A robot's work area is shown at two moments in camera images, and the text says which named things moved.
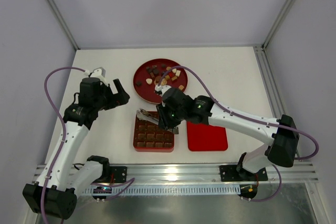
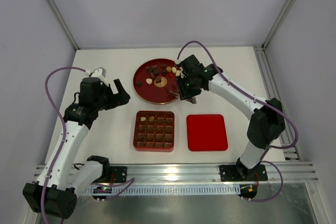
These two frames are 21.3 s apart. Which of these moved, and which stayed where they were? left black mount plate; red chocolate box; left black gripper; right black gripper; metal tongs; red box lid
Moved: right black gripper; metal tongs
Stayed: left black mount plate; red chocolate box; red box lid; left black gripper
